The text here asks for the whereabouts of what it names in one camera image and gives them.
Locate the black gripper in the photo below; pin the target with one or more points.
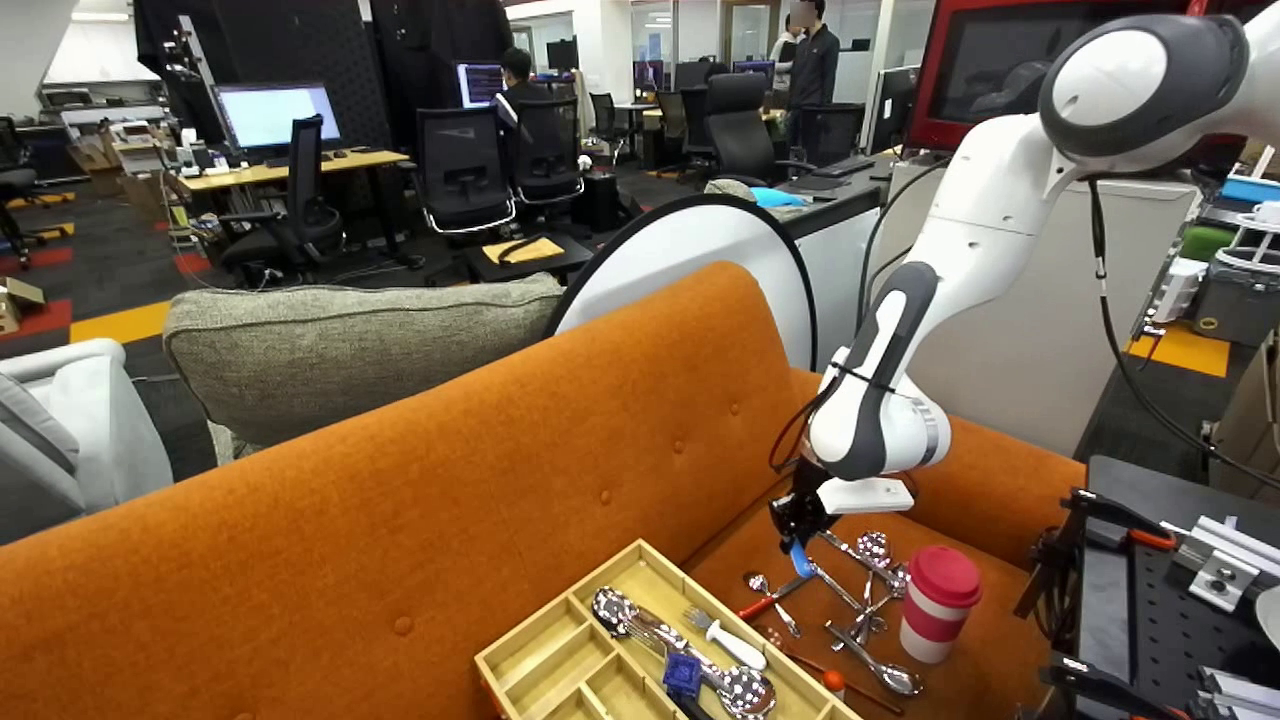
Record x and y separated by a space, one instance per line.
807 496

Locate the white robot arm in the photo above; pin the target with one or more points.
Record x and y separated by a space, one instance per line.
987 203

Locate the wooden cutlery tray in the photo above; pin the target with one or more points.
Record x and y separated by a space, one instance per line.
560 660

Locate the small silver spoon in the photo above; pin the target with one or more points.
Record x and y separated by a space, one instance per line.
757 582

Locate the small white object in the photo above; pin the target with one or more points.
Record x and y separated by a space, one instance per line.
734 645

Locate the small orange white cap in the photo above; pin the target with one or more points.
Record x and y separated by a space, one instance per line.
832 681

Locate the white cup with pink lid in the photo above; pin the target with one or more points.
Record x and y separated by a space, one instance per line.
942 601

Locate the white round panel black rim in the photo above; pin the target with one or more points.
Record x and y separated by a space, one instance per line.
682 262

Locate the white cabinet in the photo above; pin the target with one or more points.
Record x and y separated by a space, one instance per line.
1054 346

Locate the black equipment table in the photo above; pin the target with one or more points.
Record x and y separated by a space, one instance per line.
1134 625

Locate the orange fabric sofa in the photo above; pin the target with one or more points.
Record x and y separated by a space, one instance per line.
401 533

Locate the black office chair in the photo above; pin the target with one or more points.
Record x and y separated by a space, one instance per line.
465 166
549 142
303 203
740 126

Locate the person in black suit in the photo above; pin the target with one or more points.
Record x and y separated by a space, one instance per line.
813 63

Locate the grey cushion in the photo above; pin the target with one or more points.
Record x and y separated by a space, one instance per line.
346 353

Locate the red framed black screen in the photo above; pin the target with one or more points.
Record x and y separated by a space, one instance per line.
987 63

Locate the small lit monitor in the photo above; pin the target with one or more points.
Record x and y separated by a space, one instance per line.
476 87

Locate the wooden office desk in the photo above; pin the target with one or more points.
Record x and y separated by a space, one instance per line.
265 170

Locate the lit computer monitor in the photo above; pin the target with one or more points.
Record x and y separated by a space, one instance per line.
275 118

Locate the metal bracket equipment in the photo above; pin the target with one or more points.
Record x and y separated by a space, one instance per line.
1225 561

